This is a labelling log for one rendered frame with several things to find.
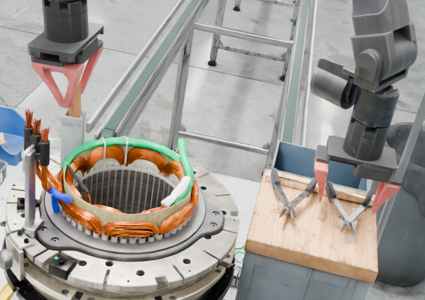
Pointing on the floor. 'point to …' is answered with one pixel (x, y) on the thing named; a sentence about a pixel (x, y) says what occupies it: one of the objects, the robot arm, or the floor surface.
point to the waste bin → (401, 241)
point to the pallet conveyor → (296, 37)
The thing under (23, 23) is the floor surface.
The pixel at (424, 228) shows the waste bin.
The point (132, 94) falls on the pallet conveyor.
